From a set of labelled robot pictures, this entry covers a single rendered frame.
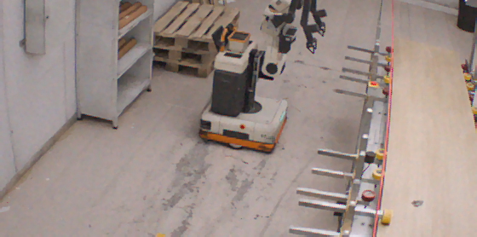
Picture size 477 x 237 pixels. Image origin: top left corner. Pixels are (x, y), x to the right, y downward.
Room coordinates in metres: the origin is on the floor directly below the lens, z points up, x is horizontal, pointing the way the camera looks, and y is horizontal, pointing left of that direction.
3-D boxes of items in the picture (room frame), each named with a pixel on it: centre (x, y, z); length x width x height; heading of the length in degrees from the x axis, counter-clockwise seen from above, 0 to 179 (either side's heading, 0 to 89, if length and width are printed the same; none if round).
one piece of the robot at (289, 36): (4.88, -0.35, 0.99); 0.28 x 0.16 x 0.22; 167
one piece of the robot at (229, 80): (4.97, 0.02, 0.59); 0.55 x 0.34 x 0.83; 167
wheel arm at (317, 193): (2.78, -0.58, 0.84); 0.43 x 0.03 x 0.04; 77
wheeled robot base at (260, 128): (4.95, -0.07, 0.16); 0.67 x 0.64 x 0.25; 77
